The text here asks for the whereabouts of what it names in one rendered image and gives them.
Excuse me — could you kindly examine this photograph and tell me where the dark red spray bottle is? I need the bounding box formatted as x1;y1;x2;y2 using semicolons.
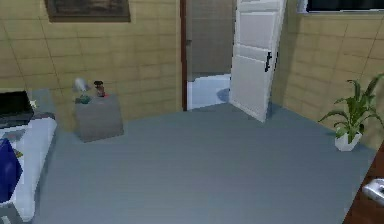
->
93;80;110;99

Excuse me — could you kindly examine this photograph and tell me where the white panelled room door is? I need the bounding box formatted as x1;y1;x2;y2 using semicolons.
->
228;0;288;123

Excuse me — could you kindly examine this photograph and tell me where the grey bedside cabinet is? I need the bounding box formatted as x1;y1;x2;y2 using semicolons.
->
74;93;125;144

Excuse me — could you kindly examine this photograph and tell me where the white table lamp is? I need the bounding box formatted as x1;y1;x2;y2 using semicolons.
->
73;77;93;105

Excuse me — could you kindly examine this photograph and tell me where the green house plant white pot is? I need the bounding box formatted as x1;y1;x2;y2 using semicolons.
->
318;73;384;153

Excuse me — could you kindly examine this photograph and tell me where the dark window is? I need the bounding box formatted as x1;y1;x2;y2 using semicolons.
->
297;0;384;15

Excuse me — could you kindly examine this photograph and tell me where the blue pillow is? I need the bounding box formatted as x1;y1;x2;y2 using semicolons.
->
0;138;24;204

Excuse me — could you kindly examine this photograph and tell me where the brown wooden table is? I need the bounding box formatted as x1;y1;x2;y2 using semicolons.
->
342;141;384;224

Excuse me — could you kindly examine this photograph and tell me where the white grey box object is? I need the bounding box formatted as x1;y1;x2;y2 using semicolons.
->
361;178;384;207

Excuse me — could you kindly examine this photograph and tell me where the black door handle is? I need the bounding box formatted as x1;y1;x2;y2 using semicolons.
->
264;51;273;73

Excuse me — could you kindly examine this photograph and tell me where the dark framed wall picture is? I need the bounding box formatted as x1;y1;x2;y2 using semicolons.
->
44;0;132;24

